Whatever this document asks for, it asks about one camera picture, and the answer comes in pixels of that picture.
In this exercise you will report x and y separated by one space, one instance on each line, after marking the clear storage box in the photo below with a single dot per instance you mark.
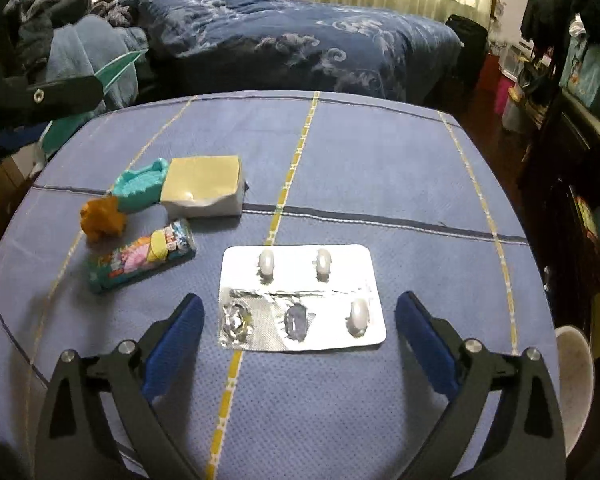
517 57

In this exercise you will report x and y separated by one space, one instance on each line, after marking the white plastic wastebasket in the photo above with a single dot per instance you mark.
575 375

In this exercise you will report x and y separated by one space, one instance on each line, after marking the pink storage box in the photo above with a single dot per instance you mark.
503 95

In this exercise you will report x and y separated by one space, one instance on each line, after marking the orange toy figure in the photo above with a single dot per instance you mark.
102 217

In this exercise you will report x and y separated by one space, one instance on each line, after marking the teal printed bag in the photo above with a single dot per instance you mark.
585 65

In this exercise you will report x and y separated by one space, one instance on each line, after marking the black hanging coat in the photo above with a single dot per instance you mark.
545 5

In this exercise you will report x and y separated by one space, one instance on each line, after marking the green foil packet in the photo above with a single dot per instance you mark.
120 70

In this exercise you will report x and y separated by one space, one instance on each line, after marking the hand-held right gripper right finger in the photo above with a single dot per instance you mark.
425 340

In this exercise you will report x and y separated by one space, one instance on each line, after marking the colourful boxes on shelf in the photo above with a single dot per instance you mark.
590 230

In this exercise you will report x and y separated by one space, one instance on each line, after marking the silver pill blister pack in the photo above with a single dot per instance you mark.
300 265

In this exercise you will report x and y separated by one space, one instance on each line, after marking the blue patterned duvet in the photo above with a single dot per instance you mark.
280 40

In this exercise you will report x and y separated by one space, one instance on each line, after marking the colourful cartoon candy tube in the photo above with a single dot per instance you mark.
130 265

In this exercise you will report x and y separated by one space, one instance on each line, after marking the dark puffer jacket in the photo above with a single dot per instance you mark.
35 45

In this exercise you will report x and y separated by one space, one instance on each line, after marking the black suitcase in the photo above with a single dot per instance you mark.
467 50

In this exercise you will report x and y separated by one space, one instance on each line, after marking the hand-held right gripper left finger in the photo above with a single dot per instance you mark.
177 340

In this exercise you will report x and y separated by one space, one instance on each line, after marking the light blue fleece robe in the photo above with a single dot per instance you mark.
85 55

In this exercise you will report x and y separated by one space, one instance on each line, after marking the grey patterned jacket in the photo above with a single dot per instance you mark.
45 7

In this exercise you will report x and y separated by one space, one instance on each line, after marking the dark wooden dresser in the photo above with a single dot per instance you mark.
555 170

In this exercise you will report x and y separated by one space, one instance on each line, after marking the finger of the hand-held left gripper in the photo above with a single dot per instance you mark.
15 139
65 95

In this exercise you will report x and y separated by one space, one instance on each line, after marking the small box with gold top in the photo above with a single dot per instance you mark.
200 175

